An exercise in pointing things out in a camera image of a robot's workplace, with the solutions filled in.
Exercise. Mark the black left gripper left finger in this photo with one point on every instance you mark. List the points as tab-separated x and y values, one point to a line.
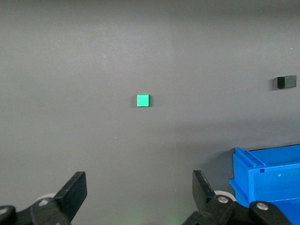
70	189

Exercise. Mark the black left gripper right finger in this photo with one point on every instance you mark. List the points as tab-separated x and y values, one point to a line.
201	187

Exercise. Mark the green cube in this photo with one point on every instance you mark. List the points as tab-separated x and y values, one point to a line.
142	100

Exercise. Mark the black cube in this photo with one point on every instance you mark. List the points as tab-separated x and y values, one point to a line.
287	82

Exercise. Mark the blue plastic storage bin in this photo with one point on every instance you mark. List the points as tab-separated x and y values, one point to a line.
276	182

